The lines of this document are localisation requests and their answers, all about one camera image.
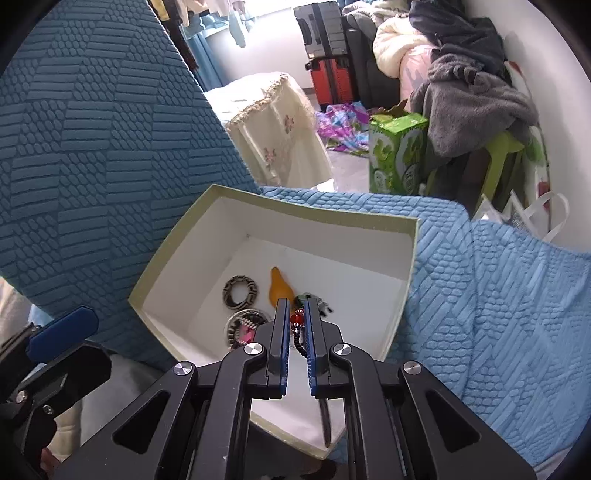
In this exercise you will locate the silver bangle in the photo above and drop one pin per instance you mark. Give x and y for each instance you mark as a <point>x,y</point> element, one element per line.
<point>229,332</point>

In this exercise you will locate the cream coat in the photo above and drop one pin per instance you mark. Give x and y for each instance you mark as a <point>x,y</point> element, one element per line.
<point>392,46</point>

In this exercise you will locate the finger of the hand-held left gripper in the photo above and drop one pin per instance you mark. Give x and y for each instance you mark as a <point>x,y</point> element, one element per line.
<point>64,330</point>
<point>69,369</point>

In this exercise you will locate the grey fleece garment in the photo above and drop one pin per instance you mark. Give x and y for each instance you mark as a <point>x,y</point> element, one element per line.
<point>475,106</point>

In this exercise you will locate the teal curtain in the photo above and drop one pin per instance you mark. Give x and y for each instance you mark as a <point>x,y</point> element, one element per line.
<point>203,60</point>

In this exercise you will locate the blue textured sofa cover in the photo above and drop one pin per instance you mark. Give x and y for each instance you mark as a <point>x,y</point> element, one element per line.
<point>485,300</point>

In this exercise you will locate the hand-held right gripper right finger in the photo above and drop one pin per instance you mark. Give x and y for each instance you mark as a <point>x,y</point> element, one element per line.
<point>311,341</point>

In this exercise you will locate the white floral printed bag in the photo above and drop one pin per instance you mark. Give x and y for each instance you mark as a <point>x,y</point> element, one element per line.
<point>535,138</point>

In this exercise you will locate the black hair stick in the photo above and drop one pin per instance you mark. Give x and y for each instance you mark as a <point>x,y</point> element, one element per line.
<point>326,424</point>

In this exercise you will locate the grey black suitcase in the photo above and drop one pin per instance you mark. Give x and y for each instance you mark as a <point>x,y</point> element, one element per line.
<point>321,30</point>

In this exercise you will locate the dark jacket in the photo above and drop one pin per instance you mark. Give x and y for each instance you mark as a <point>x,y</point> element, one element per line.
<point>461,32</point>

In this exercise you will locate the purple floral bag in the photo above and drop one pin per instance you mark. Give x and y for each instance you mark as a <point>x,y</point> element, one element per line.
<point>344,129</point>

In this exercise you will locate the red suitcase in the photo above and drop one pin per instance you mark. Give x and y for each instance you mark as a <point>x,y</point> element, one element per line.
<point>332,83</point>

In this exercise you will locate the green carton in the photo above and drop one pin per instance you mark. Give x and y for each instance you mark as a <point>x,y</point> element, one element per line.
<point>392,157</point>

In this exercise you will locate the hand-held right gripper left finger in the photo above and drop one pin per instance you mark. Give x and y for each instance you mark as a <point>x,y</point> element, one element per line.
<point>281,341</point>

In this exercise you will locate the white lace covered chair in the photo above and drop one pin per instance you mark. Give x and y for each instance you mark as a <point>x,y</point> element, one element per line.
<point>277,134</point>

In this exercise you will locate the hanging pale garments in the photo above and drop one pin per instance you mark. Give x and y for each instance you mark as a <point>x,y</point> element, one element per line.
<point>203,9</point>

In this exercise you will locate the green plastic stool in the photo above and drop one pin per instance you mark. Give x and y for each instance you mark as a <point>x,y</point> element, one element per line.
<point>501,152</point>

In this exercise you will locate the cream cloth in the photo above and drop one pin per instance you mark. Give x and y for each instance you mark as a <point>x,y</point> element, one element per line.
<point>69,429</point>

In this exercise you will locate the white cardboard box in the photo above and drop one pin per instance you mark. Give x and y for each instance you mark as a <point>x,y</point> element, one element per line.
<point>323,258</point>

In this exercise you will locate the orange gourd pendant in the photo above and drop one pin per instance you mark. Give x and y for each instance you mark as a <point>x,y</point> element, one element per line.
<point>279,288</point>

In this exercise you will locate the pink cloth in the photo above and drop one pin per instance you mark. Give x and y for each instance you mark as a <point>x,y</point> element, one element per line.
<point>415,69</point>

